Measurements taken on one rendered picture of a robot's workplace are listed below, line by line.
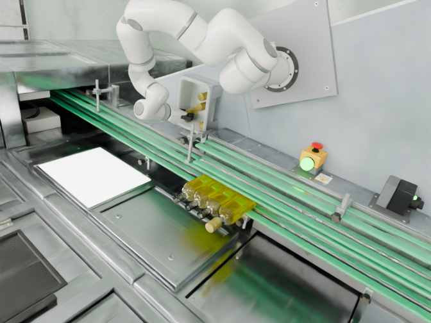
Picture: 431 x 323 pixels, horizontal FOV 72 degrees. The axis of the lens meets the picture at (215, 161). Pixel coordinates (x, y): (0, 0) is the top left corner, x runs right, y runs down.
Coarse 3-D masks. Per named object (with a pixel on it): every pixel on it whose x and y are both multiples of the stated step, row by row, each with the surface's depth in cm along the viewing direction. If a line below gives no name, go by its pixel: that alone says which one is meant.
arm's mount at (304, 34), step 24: (312, 0) 93; (264, 24) 104; (288, 24) 99; (312, 24) 95; (288, 48) 102; (312, 48) 97; (312, 72) 99; (264, 96) 112; (288, 96) 107; (312, 96) 102
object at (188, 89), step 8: (184, 80) 129; (192, 80) 124; (184, 88) 131; (192, 88) 134; (200, 88) 132; (208, 88) 120; (184, 96) 133; (192, 96) 136; (208, 96) 121; (184, 104) 135; (192, 104) 137; (208, 104) 123; (200, 112) 136; (192, 120) 139; (200, 120) 137
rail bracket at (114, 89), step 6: (96, 84) 147; (90, 90) 145; (96, 90) 147; (102, 90) 150; (108, 90) 153; (114, 90) 155; (96, 96) 150; (114, 96) 158; (114, 102) 159; (120, 102) 165
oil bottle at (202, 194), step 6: (204, 186) 111; (210, 186) 111; (216, 186) 112; (222, 186) 112; (198, 192) 107; (204, 192) 107; (210, 192) 108; (216, 192) 109; (198, 198) 106; (204, 198) 105; (204, 204) 106
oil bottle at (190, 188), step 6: (204, 174) 118; (192, 180) 113; (198, 180) 114; (204, 180) 115; (210, 180) 115; (186, 186) 109; (192, 186) 110; (198, 186) 110; (186, 192) 108; (192, 192) 108; (192, 198) 109
